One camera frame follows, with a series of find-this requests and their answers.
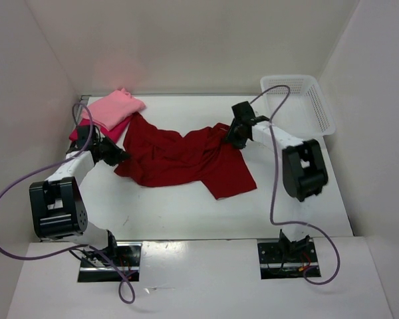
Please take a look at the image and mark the magenta red t shirt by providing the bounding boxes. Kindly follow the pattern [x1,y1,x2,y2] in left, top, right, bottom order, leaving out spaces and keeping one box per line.
[68,116,132,143]

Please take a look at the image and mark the light pink t shirt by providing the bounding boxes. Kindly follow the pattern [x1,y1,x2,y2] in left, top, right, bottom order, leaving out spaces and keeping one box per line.
[87,88,146,130]

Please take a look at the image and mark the dark red t shirt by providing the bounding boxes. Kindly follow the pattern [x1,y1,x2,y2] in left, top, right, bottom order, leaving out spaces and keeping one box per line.
[114,113,257,199]

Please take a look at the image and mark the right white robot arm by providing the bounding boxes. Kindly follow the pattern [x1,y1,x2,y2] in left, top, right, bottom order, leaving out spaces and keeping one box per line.
[225,101,329,261]

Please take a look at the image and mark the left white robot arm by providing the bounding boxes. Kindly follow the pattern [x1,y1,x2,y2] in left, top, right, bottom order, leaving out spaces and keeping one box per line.
[29,125,130,266]

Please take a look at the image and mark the white plastic basket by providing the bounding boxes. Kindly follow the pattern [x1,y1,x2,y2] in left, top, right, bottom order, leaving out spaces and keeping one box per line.
[260,74,336,138]

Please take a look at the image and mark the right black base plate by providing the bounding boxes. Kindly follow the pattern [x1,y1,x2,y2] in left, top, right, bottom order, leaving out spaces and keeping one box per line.
[257,239,321,280]

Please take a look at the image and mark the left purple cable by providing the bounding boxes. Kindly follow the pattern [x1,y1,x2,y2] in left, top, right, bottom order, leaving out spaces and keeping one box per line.
[0,102,136,305]

